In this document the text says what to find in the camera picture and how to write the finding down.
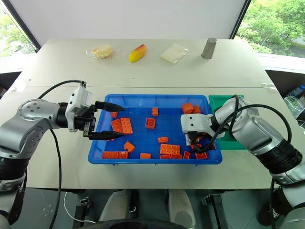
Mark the green plastic bin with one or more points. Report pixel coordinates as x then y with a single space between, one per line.
214 102

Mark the yellow red toy fruit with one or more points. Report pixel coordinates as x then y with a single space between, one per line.
137 53

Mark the white packet in clear wrap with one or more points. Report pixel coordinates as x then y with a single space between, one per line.
174 53

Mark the bread in clear wrap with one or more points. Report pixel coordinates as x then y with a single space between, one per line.
103 51

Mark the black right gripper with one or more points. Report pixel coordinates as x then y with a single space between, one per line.
193 137

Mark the blue plastic bin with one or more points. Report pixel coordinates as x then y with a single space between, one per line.
140 143

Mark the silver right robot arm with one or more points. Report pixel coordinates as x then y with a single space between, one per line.
257 128

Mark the black metal stand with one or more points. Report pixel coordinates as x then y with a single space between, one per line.
218 210
81 212

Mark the silver metal cup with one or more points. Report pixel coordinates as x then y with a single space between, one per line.
209 48

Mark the clear tape piece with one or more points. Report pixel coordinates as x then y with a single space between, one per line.
268 86

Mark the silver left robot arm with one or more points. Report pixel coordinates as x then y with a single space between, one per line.
26 124

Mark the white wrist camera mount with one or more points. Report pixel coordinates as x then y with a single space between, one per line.
195 121
78 100

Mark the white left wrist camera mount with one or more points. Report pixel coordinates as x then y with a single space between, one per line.
78 100

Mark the square orange toy brick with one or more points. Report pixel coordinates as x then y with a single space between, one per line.
150 123

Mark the long orange toy brick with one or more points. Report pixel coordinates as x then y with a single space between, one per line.
116 126
110 155
126 125

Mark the black window frame bar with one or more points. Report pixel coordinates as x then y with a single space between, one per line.
22 26
239 20

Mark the chunky orange toy brick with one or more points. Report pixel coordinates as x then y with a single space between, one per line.
187 108

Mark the wide orange toy brick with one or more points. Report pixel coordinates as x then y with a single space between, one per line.
170 149

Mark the small orange toy brick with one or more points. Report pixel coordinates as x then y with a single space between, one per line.
163 140
129 147
186 155
155 111
145 156
122 155
196 109
201 155
197 146
114 115

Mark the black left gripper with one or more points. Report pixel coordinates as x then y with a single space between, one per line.
88 119

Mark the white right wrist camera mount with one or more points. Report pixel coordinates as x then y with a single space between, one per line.
195 121

